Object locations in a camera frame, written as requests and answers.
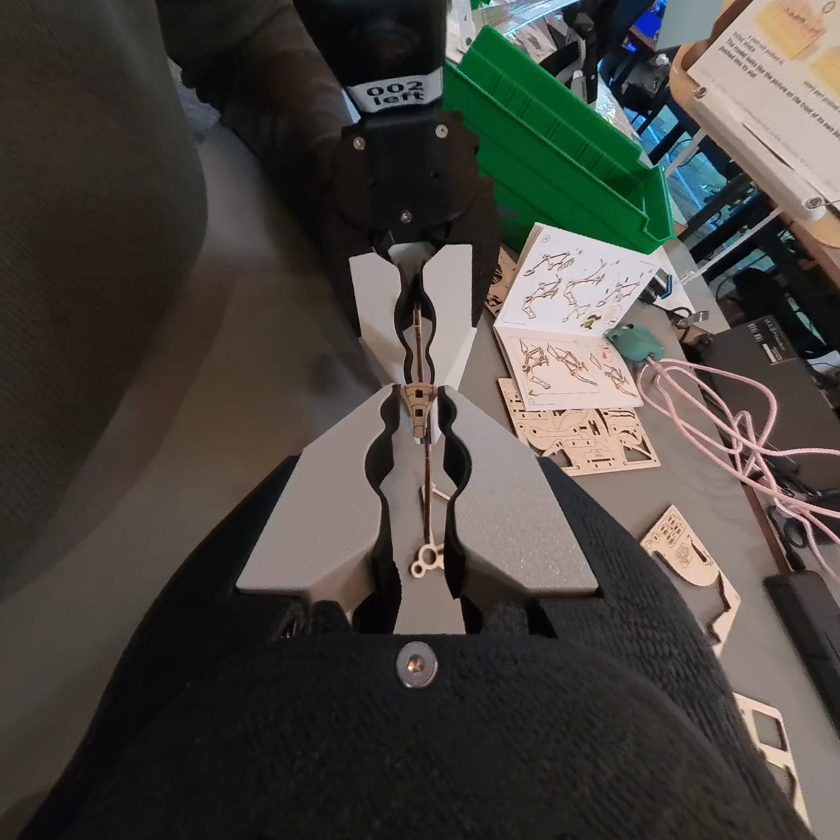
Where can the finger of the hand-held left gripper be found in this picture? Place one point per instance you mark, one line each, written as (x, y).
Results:
(374, 295)
(456, 308)

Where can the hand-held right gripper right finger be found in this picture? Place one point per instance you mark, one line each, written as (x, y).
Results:
(525, 525)

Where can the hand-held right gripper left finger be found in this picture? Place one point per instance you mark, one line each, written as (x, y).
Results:
(308, 525)

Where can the small fan-shaped wooden part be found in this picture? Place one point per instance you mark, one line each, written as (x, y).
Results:
(418, 410)

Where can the laser-cut wooden parts sheet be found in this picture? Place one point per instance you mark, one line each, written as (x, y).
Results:
(676, 544)
(590, 453)
(748, 705)

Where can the wooden sheet with spoked wheels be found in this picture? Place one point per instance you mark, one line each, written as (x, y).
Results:
(500, 289)

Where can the white instruction booklet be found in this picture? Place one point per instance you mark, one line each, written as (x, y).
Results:
(577, 282)

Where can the green plastic bin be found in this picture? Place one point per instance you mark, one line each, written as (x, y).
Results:
(558, 151)

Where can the teal rounded rubber object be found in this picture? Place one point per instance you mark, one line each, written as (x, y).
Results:
(633, 341)

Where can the small blue black device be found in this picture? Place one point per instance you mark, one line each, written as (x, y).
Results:
(663, 289)

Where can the black box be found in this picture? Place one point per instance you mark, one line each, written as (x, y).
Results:
(754, 367)

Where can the wooden clipboard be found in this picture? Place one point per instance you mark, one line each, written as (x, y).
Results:
(677, 79)

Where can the person's dark clothing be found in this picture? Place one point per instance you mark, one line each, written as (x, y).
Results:
(79, 262)

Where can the black padded bar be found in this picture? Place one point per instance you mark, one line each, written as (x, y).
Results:
(807, 623)

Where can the wooden triangular frame part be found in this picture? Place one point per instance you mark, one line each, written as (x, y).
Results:
(434, 552)

